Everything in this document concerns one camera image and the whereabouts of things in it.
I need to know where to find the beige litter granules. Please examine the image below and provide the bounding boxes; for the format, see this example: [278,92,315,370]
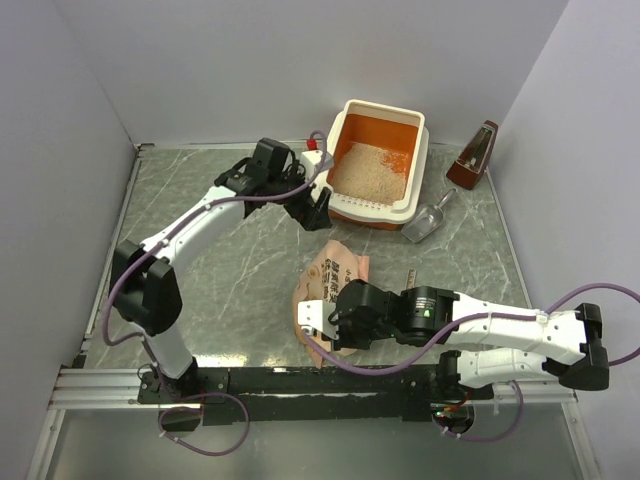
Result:
[330,143,411,205]

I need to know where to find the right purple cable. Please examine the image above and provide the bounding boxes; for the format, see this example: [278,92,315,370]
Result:
[304,282,640,444]

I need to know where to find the brown wooden metronome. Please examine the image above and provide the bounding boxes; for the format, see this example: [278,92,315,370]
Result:
[446,120,499,190]

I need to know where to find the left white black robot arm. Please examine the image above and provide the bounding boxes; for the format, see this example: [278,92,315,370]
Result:
[106,131,332,402]

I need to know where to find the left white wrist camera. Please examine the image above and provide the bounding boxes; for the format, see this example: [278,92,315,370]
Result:
[300,130,335,187]

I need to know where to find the peach cat litter bag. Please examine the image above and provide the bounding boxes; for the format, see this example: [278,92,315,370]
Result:
[292,240,370,368]

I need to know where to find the white orange litter box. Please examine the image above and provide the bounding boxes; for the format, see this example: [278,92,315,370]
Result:
[319,99,429,231]

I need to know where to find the aluminium rail frame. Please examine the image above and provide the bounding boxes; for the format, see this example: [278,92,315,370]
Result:
[48,368,578,410]

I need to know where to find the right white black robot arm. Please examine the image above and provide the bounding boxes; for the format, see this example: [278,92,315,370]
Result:
[318,280,609,399]

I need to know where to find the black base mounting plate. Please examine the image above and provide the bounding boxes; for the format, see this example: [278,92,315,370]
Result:
[137,365,496,427]

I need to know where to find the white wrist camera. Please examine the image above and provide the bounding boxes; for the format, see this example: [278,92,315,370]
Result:
[300,130,335,187]
[297,300,339,340]

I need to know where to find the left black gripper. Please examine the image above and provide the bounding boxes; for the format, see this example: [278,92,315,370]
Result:
[268,161,332,231]

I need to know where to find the metal litter scoop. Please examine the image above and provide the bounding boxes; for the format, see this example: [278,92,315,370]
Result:
[401,188,457,243]

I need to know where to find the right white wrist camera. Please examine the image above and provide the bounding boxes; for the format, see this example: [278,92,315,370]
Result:
[297,300,339,340]

